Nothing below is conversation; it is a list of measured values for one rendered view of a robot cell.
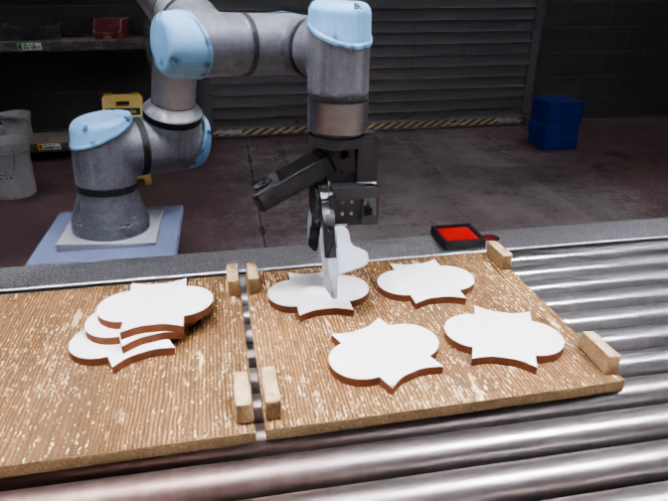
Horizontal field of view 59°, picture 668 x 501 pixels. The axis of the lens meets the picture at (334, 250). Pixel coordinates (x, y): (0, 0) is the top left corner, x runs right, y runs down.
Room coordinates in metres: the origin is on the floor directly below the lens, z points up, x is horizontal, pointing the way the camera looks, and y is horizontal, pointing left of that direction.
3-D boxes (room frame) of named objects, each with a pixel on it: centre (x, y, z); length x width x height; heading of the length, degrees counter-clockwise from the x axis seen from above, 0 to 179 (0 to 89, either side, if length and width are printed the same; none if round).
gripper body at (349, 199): (0.73, -0.01, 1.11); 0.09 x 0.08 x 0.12; 101
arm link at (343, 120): (0.74, 0.00, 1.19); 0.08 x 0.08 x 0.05
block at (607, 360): (0.58, -0.31, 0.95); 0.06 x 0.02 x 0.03; 11
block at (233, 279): (0.76, 0.15, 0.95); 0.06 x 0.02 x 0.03; 11
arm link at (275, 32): (0.81, 0.07, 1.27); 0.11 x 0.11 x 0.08; 36
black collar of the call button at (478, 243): (0.97, -0.22, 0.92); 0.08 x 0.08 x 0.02; 10
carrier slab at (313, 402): (0.67, -0.10, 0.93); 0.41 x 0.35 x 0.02; 101
